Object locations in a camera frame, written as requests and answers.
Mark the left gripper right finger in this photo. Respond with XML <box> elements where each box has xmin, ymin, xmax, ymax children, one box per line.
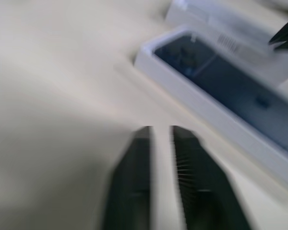
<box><xmin>168</xmin><ymin>125</ymin><xmax>253</xmax><ymax>230</ymax></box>

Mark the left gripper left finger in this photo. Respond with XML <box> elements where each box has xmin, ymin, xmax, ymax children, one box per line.
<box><xmin>102</xmin><ymin>125</ymin><xmax>157</xmax><ymax>230</ymax></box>

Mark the white phone box lid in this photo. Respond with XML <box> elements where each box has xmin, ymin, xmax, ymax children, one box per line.
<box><xmin>164</xmin><ymin>0</ymin><xmax>288</xmax><ymax>88</ymax></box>

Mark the white phone box base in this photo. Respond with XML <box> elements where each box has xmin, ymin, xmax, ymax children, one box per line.
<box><xmin>133</xmin><ymin>23</ymin><xmax>288</xmax><ymax>172</ymax></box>

